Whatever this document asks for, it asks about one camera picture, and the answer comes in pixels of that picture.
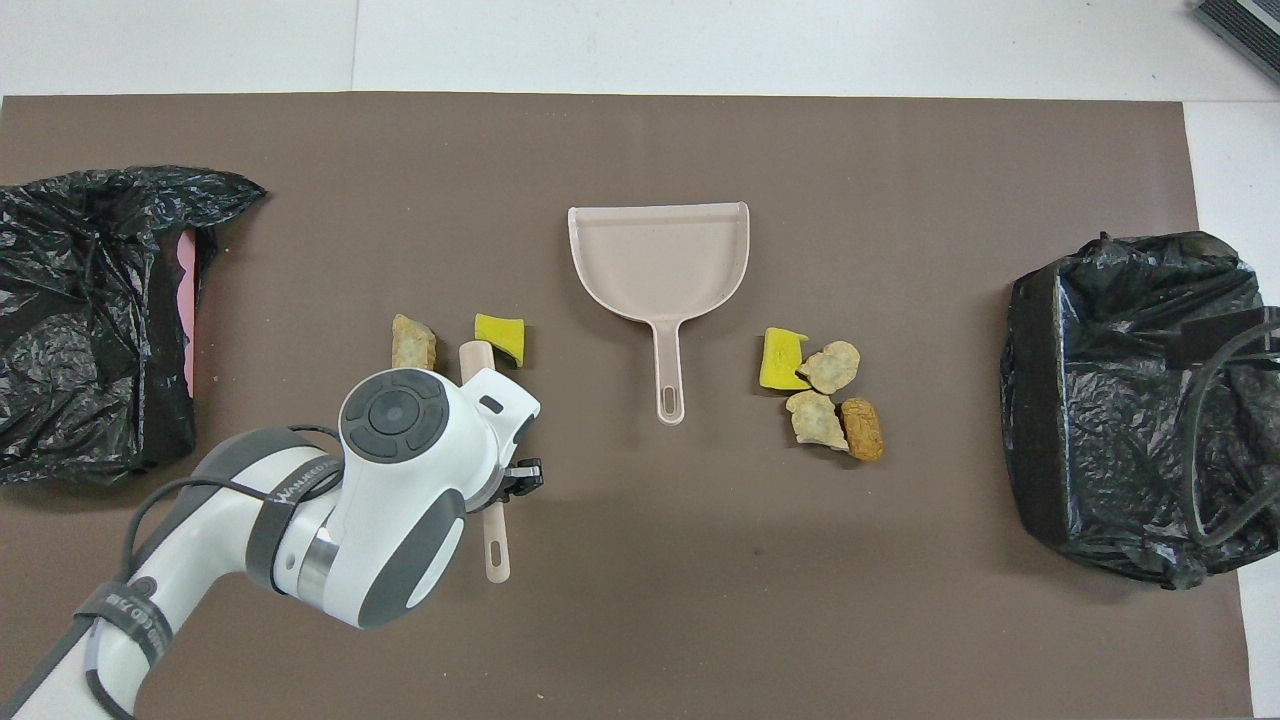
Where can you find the brown table mat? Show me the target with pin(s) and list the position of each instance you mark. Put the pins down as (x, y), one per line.
(700, 600)

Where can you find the beige hand brush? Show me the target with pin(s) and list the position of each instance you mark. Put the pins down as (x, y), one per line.
(497, 550)

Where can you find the pale sponge chunk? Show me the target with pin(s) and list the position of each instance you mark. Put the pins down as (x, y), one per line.
(830, 368)
(412, 342)
(817, 420)

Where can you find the beige plastic dustpan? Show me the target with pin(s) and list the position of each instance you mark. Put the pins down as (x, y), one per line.
(660, 260)

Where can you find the yellow sponge piece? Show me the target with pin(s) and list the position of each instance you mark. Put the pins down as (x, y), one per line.
(780, 358)
(497, 335)

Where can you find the bin lined with black bag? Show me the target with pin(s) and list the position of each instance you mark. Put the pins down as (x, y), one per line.
(1100, 400)

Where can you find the pink bin with black bag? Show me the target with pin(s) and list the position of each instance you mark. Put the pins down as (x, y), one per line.
(80, 320)

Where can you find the grey ribbed device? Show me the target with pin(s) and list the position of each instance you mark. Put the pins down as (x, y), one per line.
(1245, 30)

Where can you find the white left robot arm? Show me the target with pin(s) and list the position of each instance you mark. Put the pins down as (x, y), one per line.
(400, 480)

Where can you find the brown sponge chunk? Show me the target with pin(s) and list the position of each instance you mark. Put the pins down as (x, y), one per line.
(862, 430)

